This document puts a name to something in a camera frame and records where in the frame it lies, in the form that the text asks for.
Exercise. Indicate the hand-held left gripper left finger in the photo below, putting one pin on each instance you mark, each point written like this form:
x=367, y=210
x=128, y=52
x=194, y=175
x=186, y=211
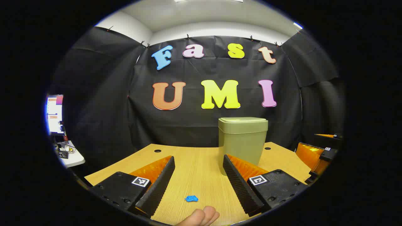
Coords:
x=157, y=188

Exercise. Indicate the computer monitor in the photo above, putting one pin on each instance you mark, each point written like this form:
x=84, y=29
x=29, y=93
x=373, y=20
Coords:
x=55, y=114

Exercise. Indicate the wooden desktop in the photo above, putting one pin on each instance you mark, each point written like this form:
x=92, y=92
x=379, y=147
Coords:
x=198, y=175

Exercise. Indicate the green desktop garbage bin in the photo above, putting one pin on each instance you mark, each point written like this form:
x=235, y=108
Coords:
x=241, y=141

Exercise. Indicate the white side table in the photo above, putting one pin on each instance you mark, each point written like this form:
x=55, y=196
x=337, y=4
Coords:
x=73, y=160

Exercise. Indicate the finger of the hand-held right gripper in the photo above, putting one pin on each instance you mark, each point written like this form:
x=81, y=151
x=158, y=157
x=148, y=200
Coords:
x=309, y=155
x=329, y=137

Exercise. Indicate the blue paper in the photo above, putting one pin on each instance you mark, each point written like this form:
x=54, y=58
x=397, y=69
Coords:
x=191, y=198

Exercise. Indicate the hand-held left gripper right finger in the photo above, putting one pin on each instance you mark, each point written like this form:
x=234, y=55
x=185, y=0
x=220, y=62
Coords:
x=238, y=185

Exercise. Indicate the black backdrop cloth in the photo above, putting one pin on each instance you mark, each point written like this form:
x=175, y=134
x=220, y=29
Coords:
x=194, y=122

